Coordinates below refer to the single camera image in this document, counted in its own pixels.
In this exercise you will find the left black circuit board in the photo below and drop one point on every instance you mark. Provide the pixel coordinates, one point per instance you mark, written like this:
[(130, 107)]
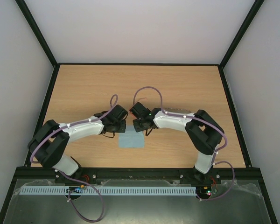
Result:
[(75, 189)]

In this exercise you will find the right green circuit board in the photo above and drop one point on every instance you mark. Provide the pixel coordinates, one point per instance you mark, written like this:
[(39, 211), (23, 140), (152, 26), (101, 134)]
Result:
[(206, 191)]

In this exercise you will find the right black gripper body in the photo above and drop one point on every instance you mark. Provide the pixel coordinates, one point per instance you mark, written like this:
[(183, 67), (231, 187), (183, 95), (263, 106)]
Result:
[(140, 125)]

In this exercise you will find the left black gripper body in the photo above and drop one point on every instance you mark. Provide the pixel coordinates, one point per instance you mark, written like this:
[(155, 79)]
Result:
[(120, 129)]

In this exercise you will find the black frame post left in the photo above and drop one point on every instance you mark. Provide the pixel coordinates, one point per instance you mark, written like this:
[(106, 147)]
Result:
[(36, 30)]

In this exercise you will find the black frame post right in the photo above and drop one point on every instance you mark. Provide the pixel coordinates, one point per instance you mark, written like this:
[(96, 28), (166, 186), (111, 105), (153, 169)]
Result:
[(241, 32)]

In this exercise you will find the flag pattern glasses case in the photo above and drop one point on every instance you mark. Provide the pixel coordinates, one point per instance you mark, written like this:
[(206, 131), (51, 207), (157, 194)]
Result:
[(177, 110)]

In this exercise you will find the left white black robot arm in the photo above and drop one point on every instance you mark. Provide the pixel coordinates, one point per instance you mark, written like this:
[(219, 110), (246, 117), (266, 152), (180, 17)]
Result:
[(48, 145)]

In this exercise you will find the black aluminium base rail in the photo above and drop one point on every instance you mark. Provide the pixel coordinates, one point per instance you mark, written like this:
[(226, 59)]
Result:
[(98, 175)]

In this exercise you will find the pink translucent sunglasses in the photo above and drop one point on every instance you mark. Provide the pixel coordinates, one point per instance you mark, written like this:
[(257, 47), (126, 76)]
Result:
[(138, 110)]

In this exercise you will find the light blue cleaning cloth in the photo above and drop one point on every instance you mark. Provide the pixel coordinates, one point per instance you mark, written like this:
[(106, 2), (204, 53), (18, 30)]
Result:
[(131, 139)]

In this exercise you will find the light blue slotted cable duct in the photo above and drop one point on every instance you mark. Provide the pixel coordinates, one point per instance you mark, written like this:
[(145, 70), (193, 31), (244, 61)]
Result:
[(111, 191)]

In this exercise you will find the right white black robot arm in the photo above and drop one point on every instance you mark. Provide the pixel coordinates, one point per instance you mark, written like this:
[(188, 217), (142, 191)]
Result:
[(205, 133)]

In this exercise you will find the black frame post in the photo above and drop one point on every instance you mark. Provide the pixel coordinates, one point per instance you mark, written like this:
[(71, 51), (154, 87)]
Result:
[(36, 30), (241, 32)]

